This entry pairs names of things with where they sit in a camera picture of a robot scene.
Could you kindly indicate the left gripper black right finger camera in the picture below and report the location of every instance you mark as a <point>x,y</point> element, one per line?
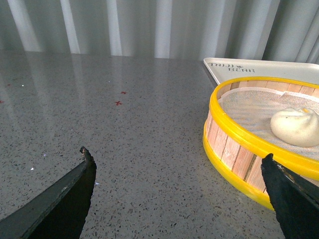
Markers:
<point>294,199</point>

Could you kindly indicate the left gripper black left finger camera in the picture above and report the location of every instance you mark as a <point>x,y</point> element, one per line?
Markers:
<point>60,211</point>

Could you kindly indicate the white steamed bun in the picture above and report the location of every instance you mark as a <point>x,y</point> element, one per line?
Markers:
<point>296,126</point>

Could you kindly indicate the cream rectangular serving tray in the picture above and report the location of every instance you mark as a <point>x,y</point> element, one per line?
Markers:
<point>224,69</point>

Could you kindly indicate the yellow rimmed bamboo steamer basket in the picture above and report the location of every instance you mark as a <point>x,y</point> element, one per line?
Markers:
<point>237,153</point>

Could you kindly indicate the white steamer cloth liner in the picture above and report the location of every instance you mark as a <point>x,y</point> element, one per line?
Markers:
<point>252,108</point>

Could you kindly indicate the grey pleated curtain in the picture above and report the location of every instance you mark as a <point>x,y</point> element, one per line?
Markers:
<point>279,30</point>

